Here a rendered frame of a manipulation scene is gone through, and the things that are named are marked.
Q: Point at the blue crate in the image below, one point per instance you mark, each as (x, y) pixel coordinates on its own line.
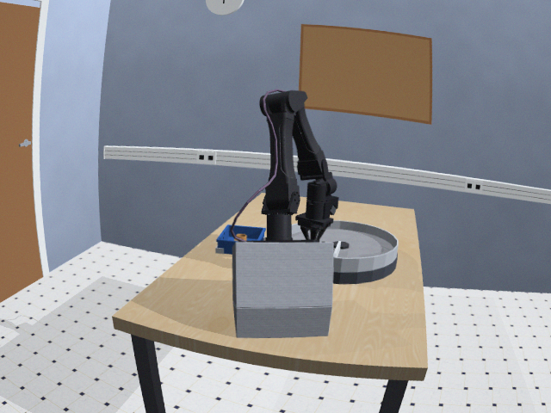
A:
(252, 233)

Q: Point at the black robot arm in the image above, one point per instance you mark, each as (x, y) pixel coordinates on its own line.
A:
(281, 201)

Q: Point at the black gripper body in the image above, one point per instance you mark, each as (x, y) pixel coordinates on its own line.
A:
(313, 217)

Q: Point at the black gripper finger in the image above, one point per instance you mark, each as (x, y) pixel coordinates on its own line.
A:
(318, 232)
(305, 232)

